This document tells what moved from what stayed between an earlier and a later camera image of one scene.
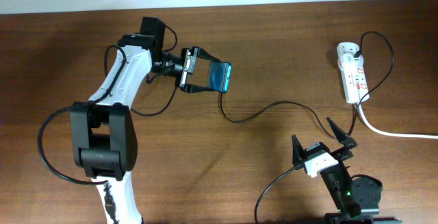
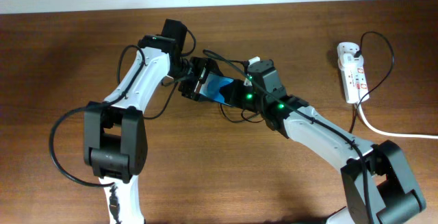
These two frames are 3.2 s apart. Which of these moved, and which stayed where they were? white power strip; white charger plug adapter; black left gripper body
Moved: black left gripper body
Stayed: white power strip; white charger plug adapter
